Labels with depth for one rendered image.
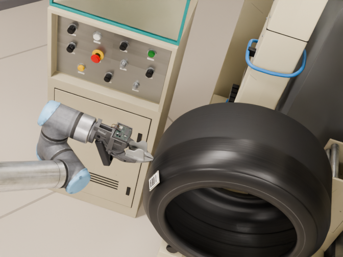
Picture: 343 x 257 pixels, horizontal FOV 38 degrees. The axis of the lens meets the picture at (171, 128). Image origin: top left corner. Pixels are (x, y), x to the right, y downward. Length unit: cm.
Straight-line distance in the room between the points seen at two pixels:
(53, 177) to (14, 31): 264
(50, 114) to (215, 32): 296
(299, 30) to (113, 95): 103
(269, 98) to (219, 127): 30
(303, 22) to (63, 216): 188
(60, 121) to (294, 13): 77
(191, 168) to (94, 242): 151
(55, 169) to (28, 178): 10
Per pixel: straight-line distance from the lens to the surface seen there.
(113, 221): 292
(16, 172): 143
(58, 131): 159
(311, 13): 150
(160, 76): 216
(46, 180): 150
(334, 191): 190
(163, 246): 188
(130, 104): 226
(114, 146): 157
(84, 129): 155
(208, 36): 430
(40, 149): 167
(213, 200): 194
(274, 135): 146
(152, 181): 151
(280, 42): 156
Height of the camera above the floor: 248
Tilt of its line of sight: 47 degrees down
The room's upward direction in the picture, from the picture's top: 16 degrees clockwise
